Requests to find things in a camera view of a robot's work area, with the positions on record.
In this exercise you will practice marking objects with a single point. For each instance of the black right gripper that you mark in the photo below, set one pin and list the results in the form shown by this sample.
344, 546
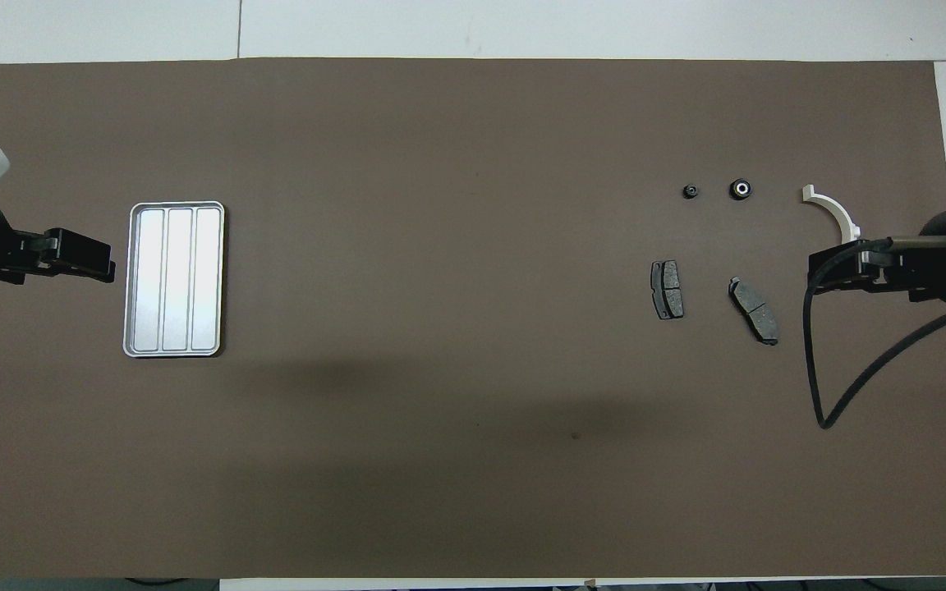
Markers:
945, 263

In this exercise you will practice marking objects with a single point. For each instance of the large black bearing gear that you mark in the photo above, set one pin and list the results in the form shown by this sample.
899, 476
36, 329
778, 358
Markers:
741, 189

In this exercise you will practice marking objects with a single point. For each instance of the small black bearing gear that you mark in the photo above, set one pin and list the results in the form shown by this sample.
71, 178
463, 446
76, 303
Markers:
691, 191

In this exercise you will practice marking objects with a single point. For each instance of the silver metal tray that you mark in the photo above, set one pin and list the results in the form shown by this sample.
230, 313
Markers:
177, 279

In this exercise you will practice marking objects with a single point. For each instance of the long dark brake pad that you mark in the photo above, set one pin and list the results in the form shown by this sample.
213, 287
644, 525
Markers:
756, 316

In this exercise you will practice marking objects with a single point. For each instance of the short dark brake pad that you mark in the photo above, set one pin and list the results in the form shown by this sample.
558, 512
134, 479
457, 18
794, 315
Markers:
672, 283

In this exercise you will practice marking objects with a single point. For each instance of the brown table mat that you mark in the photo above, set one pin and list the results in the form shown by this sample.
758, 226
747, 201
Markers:
473, 164

